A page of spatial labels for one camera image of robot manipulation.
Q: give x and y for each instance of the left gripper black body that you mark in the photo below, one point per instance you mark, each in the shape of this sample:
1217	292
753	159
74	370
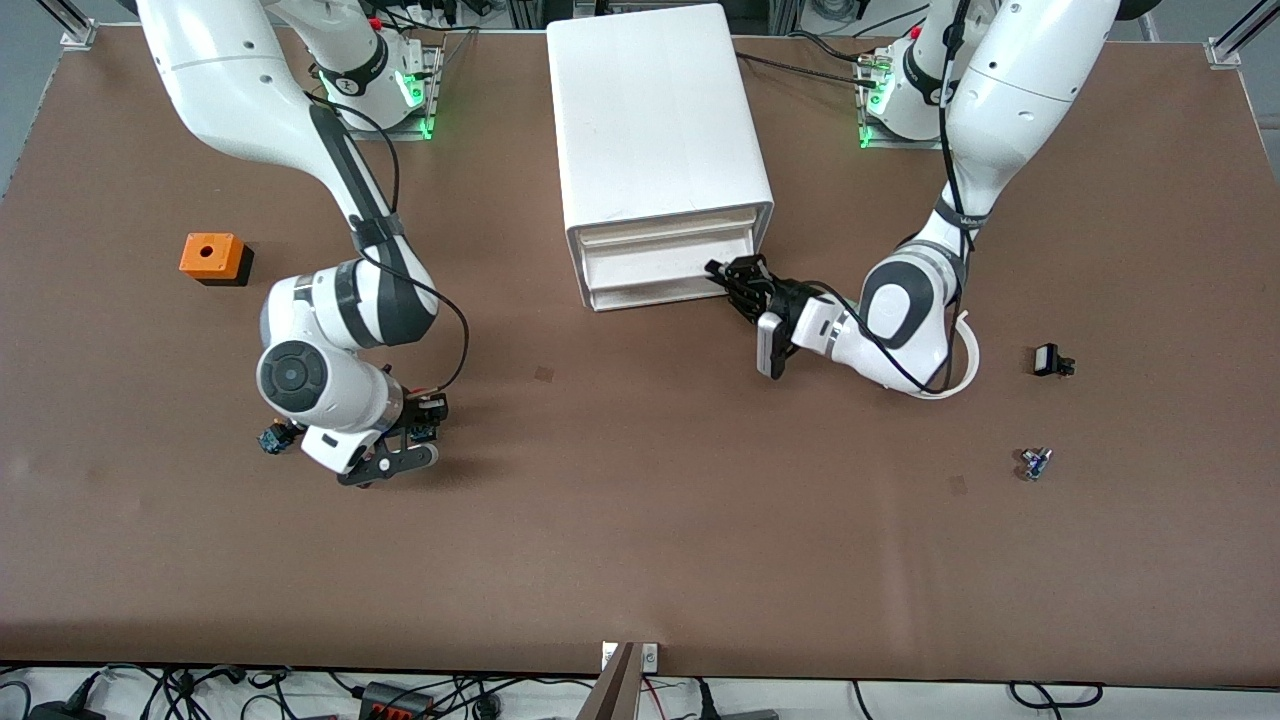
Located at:
783	298

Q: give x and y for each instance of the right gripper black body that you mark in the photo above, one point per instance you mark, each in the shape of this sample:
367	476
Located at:
416	412

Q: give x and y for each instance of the white deep drawer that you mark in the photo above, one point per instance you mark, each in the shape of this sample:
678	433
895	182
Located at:
650	275

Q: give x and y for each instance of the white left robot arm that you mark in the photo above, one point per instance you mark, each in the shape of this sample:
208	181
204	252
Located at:
1020	100

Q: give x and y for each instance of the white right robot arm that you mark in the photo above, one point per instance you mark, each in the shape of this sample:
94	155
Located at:
230	90

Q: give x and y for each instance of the white shallow drawer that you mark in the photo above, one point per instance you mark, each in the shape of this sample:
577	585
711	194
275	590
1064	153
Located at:
660	232

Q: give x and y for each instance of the white drawer cabinet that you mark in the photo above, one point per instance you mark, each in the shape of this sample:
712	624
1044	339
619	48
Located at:
650	110

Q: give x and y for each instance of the white curved plastic clip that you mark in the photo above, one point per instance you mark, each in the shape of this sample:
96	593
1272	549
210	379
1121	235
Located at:
974	355

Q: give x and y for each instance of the black power strip red switches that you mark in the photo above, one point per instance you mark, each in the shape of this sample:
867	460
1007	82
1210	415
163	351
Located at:
395	702

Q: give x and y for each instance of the small metal tee fitting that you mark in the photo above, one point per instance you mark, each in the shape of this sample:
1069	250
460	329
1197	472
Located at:
1035	464

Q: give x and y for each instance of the black plug adapter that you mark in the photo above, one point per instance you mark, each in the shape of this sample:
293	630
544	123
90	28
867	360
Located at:
65	711

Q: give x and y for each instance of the aluminium corner profile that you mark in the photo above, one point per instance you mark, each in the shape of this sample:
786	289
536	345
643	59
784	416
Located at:
1235	40
75	25

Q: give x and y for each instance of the white right camera bracket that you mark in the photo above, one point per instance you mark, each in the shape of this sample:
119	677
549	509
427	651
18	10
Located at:
335	448

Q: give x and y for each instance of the green push button switch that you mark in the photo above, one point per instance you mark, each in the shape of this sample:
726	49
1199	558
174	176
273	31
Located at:
272	440

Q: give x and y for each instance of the orange button enclosure box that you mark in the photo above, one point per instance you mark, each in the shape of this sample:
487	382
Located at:
208	255

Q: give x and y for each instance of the black rectangular white-face switch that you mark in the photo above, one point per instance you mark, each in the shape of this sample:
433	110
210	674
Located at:
1046	359

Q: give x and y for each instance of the brown wooden post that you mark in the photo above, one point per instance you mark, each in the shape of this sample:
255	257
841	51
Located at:
615	695

